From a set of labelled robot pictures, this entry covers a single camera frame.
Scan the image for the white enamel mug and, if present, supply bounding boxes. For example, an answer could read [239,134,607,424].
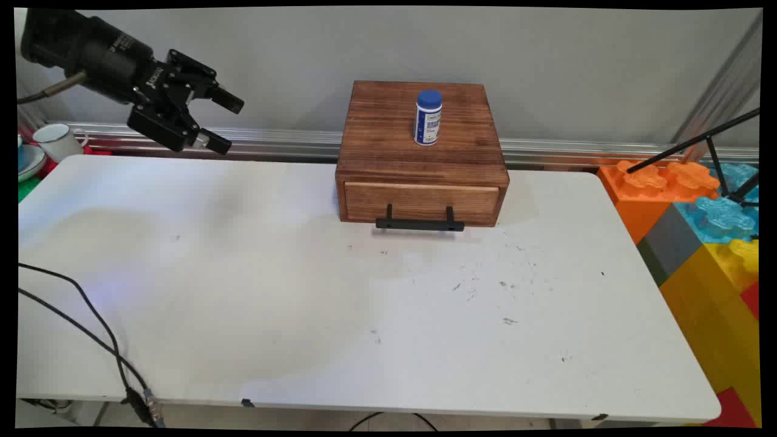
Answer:
[33,123,89,163]

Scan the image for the thin black cable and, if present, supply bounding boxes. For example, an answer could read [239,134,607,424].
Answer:
[18,262,132,402]

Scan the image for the aluminium wall rail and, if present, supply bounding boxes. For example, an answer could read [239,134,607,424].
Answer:
[18,121,759,169]

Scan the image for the grey giant building block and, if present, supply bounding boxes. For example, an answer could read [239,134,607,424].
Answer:
[637,203,705,286]

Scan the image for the stacked bowls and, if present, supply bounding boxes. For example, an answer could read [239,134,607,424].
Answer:
[17,144,47,183]

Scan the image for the orange giant building block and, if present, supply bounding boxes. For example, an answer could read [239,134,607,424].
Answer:
[597,159,721,245]

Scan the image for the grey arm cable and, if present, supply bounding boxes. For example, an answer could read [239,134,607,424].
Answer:
[17,71,87,104]

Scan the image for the red giant building block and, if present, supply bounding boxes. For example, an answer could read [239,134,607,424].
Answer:
[703,387,760,429]
[739,280,761,320]

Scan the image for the yellow giant building block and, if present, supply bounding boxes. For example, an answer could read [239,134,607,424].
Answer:
[659,239,761,427]

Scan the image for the black cable under table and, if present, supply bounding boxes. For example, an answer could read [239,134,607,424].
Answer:
[348,412,439,432]

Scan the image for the brown wooden drawer cabinet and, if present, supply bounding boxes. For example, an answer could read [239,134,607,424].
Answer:
[335,81,511,229]

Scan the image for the white bottle with blue cap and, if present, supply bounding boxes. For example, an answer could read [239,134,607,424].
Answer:
[413,89,443,147]

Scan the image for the aluminium frame post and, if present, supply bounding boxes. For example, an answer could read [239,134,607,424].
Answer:
[670,11,763,162]

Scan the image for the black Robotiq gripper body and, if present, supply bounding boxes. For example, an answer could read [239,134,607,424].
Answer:
[85,21,198,110]

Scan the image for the translucent blue building block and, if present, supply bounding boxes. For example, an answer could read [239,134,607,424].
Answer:
[674,163,760,245]

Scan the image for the black tripod stand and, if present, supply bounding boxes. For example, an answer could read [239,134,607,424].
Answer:
[625,107,761,208]

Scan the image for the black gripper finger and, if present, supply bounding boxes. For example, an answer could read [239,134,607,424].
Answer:
[165,50,245,115]
[127,104,233,156]

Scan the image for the black cable with metal connector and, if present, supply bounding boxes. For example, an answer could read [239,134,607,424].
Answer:
[18,287,166,427]

